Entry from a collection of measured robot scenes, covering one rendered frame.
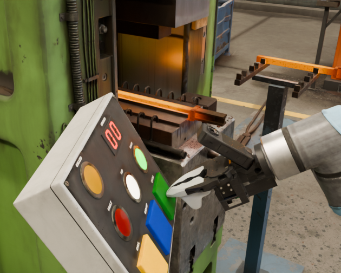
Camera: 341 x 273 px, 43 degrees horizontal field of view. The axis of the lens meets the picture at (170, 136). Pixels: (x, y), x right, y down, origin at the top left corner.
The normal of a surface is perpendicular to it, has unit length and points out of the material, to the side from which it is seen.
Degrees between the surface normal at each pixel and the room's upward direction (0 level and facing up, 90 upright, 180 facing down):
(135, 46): 90
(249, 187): 90
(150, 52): 90
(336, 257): 0
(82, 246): 90
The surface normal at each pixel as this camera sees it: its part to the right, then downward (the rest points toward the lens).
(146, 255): 0.88, -0.40
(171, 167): -0.49, 0.37
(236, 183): -0.08, 0.43
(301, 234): 0.03, -0.90
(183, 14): 0.87, 0.24
